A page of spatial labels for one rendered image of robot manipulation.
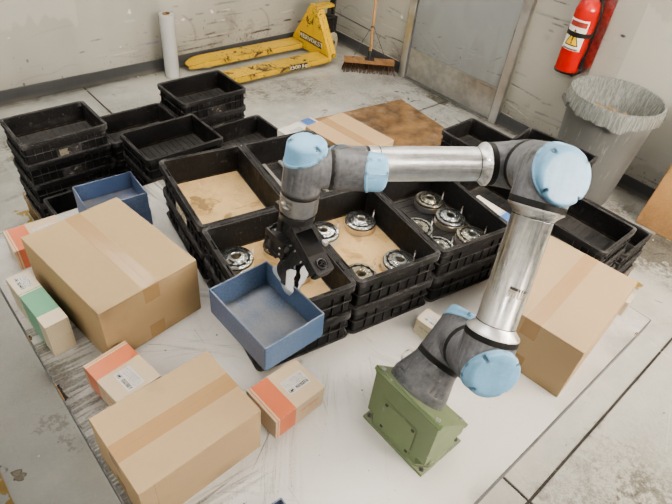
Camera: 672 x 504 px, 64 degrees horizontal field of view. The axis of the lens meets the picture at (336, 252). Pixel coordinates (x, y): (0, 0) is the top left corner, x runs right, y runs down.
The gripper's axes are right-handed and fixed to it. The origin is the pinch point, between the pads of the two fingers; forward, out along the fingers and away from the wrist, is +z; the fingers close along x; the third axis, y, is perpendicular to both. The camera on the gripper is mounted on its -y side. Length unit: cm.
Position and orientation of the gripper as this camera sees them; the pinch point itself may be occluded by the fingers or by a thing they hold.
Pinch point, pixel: (293, 291)
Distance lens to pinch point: 117.3
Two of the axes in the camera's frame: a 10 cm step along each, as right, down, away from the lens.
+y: -6.4, -5.5, 5.3
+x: -7.5, 3.1, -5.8
